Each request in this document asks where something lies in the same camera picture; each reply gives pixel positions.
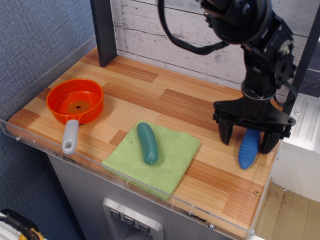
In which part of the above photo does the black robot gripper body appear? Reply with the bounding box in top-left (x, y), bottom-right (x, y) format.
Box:
top-left (213, 84), bottom-right (296, 139)

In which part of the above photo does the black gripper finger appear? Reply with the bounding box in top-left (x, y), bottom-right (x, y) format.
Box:
top-left (218, 119), bottom-right (234, 145)
top-left (260, 132), bottom-right (282, 154)

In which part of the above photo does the blue handled metal fork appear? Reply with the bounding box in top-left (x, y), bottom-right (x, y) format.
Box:
top-left (238, 128), bottom-right (261, 170)

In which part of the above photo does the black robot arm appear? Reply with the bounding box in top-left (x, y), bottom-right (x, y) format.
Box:
top-left (200, 0), bottom-right (297, 154)

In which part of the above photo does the yellow object at corner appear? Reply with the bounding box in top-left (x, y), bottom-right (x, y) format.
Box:
top-left (17, 228), bottom-right (45, 240)

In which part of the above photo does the green cloth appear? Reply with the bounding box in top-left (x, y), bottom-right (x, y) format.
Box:
top-left (101, 121), bottom-right (200, 201)

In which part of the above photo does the green toy cucumber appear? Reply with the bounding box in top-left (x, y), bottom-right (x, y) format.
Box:
top-left (136, 122), bottom-right (160, 165)

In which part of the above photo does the silver control panel with buttons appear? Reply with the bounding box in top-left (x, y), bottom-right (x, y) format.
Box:
top-left (102, 197), bottom-right (165, 240)

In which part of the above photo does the black vertical post right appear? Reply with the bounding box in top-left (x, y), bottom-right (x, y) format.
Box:
top-left (278, 0), bottom-right (320, 124)

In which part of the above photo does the orange toy pan grey handle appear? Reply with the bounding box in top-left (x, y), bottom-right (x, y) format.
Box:
top-left (46, 78), bottom-right (104, 155)

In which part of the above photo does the clear acrylic guard rail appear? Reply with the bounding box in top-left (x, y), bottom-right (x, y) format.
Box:
top-left (0, 36), bottom-right (277, 240)

